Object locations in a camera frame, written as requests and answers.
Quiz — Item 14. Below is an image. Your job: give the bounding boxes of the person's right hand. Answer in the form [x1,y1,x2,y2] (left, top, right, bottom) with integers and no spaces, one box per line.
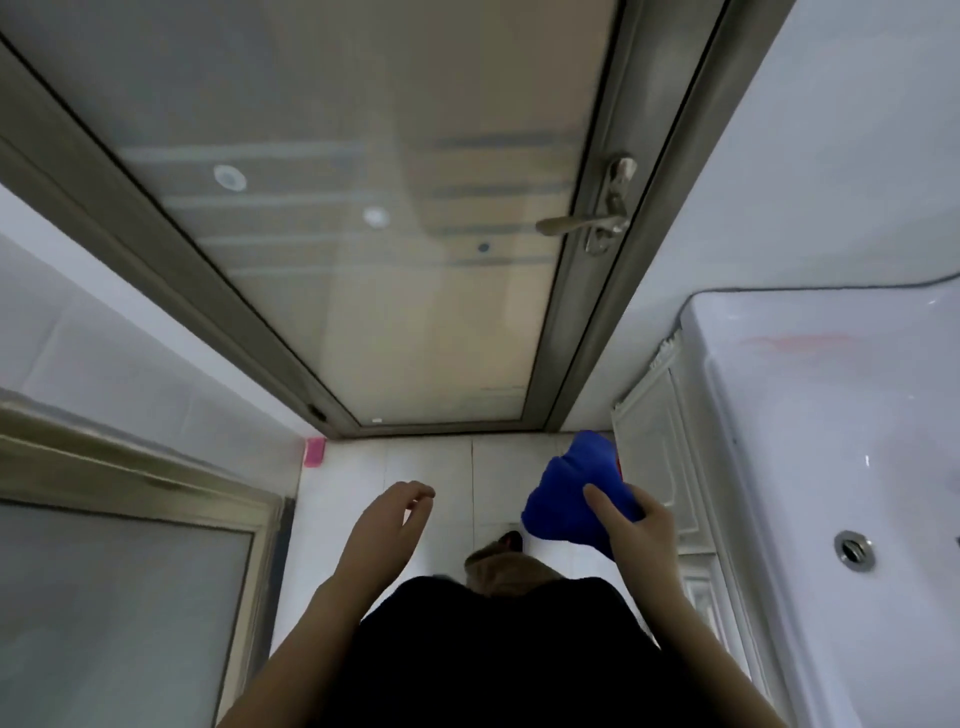
[582,482,685,610]

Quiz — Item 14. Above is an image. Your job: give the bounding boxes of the person's left hand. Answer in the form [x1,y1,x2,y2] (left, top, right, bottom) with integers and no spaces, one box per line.
[335,480,437,601]

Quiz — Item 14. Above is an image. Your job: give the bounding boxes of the blue cloth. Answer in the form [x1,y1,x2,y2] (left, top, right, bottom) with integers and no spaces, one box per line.
[520,429,646,562]

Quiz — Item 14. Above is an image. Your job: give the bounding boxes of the person's left forearm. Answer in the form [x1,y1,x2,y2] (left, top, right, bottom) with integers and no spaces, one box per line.
[216,579,391,728]

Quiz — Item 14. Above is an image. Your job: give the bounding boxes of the person's right forearm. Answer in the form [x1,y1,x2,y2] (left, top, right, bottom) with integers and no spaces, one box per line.
[627,589,790,728]

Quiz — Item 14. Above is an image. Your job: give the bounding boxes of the white panelled vanity cabinet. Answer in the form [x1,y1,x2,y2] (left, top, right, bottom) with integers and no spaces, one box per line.
[610,336,775,710]

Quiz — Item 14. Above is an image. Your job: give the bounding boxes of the brown trousers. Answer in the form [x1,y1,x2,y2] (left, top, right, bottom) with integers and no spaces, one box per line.
[462,543,565,600]

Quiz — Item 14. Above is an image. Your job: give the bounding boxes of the black shirt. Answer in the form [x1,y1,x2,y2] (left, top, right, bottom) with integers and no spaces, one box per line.
[321,575,725,728]

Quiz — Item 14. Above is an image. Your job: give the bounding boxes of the white ceramic sink basin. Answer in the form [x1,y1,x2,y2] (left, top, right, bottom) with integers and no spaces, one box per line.
[678,273,960,728]

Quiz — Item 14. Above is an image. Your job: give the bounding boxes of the frosted glass shower partition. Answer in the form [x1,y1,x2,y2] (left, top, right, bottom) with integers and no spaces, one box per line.
[0,388,299,728]

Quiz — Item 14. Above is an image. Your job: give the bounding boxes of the chrome sink overflow ring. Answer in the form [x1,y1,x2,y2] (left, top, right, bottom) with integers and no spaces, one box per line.
[834,529,878,574]

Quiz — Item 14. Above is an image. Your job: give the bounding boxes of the frosted glass door metal frame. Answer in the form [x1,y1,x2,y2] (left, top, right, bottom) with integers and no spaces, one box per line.
[0,0,798,441]

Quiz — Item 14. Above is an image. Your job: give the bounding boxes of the silver lever door handle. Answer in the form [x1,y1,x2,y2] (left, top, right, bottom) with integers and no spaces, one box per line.
[535,153,639,258]

